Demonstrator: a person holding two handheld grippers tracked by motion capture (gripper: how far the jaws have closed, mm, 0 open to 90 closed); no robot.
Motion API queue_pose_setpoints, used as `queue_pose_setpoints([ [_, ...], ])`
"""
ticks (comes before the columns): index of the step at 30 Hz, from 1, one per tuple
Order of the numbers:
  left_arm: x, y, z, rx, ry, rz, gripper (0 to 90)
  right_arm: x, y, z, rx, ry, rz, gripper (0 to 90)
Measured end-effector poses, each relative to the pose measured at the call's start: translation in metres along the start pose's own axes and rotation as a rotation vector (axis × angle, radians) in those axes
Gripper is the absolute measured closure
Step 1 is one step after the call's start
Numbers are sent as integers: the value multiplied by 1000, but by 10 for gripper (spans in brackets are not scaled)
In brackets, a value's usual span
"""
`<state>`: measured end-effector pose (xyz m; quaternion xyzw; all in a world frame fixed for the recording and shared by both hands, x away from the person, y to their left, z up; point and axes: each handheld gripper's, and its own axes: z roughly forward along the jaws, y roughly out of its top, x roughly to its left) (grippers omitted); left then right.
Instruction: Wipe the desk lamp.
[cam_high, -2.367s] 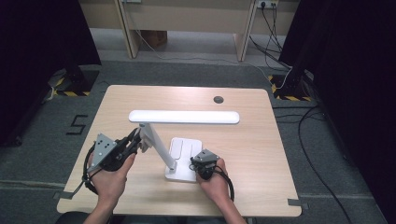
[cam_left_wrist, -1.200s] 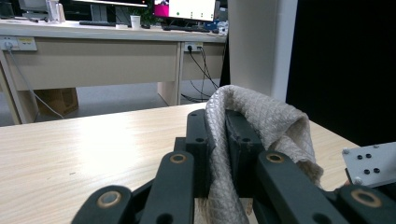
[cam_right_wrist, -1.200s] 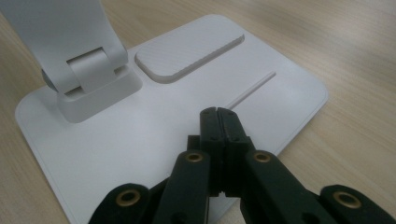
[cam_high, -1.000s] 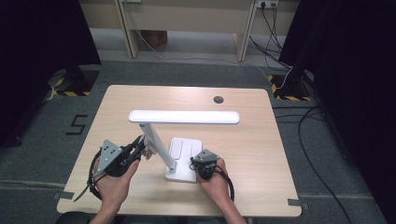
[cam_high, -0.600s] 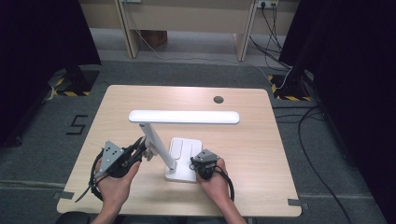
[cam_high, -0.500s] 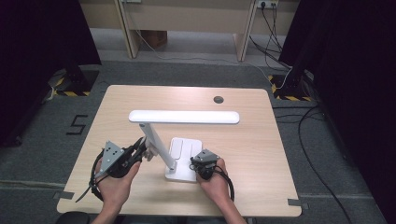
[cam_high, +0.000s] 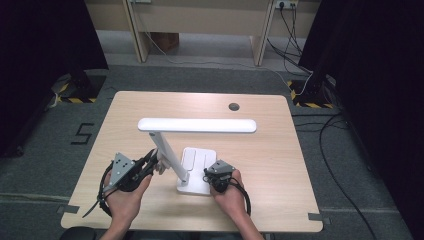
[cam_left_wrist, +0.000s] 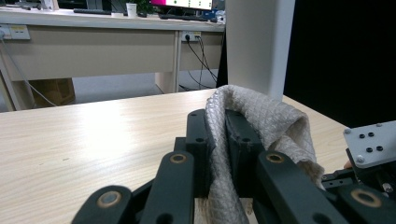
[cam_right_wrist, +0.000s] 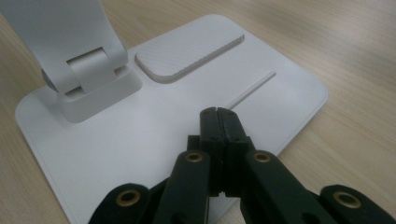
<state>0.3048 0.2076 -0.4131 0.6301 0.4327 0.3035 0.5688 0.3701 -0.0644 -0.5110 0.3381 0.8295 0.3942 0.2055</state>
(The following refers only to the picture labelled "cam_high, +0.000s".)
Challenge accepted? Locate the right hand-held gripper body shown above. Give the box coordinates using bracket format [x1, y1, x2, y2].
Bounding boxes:
[203, 159, 236, 194]

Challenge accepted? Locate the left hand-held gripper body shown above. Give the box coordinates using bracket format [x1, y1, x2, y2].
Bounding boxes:
[103, 152, 151, 193]

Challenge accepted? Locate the white desk lamp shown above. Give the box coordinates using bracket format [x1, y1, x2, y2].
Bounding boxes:
[137, 117, 258, 197]

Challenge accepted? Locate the person's right hand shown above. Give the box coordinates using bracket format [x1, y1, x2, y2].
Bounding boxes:
[210, 169, 248, 218]

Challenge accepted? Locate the person's left hand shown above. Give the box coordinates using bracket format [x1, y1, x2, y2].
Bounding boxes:
[105, 173, 153, 229]

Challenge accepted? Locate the grey tape strip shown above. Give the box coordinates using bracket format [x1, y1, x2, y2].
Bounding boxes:
[56, 204, 80, 215]
[308, 212, 332, 225]

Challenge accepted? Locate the striped stand base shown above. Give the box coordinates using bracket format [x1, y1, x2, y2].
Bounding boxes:
[49, 73, 107, 104]
[287, 78, 336, 109]

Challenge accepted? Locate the brown cardboard box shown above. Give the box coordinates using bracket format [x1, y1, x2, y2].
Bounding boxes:
[150, 32, 180, 53]

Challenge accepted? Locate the black curtain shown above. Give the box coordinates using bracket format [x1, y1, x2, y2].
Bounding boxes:
[0, 0, 108, 158]
[298, 0, 424, 240]

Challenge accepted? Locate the white power strip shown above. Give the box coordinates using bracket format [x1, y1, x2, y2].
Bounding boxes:
[275, 0, 299, 9]

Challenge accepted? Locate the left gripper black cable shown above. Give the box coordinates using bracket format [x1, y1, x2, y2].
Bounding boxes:
[82, 161, 116, 219]

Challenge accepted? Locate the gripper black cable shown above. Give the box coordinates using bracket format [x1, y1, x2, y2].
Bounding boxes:
[233, 178, 252, 216]
[82, 161, 116, 219]

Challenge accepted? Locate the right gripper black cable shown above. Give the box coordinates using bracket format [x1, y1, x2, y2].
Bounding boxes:
[233, 178, 252, 216]

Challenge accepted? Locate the long black floor cable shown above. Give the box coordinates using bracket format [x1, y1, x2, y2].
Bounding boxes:
[291, 113, 379, 240]

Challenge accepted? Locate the white floor cable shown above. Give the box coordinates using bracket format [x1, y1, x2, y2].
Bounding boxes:
[143, 31, 314, 98]

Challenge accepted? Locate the bundle of black cables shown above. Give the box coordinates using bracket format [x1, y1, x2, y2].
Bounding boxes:
[266, 6, 313, 75]

